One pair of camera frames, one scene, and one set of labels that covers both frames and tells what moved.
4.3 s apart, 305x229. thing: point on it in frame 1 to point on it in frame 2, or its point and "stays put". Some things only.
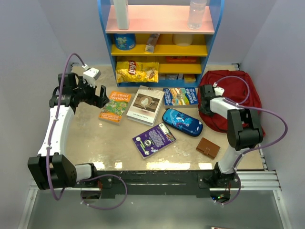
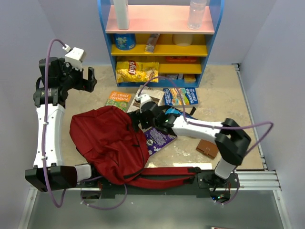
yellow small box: x=189 y=78 stays put
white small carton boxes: x=171 y=76 stays put
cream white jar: x=183 y=39 stays put
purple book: x=153 y=140 stays put
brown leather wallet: x=208 y=147 stays put
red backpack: x=235 y=90 to x=109 y=137
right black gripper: x=209 y=113 to x=136 y=117
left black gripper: x=98 y=101 to x=85 y=84
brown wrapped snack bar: x=151 y=41 stays put
